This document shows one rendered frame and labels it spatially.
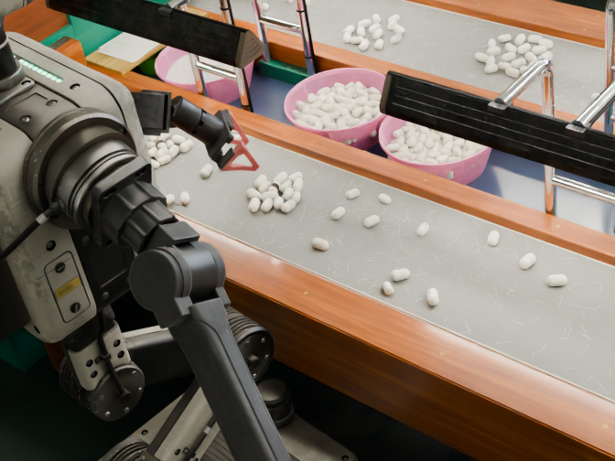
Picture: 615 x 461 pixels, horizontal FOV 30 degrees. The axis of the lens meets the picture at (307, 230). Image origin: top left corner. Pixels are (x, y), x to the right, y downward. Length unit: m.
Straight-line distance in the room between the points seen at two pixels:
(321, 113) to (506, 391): 0.99
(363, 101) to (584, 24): 0.58
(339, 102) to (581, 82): 0.57
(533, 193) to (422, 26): 0.69
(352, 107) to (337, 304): 0.70
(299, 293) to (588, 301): 0.54
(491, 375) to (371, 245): 0.45
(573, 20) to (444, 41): 0.32
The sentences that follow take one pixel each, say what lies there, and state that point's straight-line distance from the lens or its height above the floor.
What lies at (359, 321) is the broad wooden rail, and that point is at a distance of 2.12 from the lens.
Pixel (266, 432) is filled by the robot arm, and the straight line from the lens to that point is 1.41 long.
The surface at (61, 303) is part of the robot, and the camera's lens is 1.64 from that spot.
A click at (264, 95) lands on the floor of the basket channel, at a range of 2.96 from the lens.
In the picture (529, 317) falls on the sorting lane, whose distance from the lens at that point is 2.14.
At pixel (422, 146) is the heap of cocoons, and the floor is 0.74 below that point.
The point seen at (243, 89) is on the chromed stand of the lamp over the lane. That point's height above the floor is 0.82.
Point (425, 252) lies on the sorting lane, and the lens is 2.28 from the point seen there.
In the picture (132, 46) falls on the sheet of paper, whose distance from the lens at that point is 3.10.
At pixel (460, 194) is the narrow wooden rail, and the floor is 0.77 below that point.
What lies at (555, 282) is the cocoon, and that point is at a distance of 2.18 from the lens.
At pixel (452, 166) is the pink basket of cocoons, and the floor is 0.75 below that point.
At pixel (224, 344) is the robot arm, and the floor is 1.26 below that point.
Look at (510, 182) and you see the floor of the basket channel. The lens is 2.55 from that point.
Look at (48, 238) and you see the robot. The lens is 1.58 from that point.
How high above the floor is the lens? 2.23
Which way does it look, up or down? 39 degrees down
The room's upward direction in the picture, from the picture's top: 11 degrees counter-clockwise
